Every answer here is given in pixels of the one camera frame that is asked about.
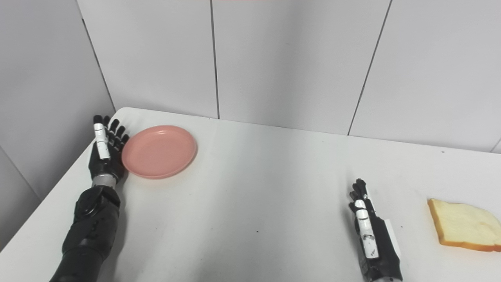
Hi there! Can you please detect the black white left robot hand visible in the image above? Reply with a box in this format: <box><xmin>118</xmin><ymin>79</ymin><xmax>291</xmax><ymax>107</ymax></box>
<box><xmin>88</xmin><ymin>115</ymin><xmax>130</xmax><ymax>183</ymax></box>

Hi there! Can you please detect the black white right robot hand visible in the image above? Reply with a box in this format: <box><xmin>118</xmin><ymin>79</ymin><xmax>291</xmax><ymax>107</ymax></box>
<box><xmin>348</xmin><ymin>179</ymin><xmax>404</xmax><ymax>282</ymax></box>

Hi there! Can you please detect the pink round plate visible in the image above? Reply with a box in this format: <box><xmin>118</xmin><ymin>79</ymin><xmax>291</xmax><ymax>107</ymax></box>
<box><xmin>121</xmin><ymin>125</ymin><xmax>198</xmax><ymax>180</ymax></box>

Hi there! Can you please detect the slice of bread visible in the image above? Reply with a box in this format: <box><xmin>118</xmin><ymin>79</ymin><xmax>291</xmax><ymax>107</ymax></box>
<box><xmin>427</xmin><ymin>198</ymin><xmax>501</xmax><ymax>252</ymax></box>

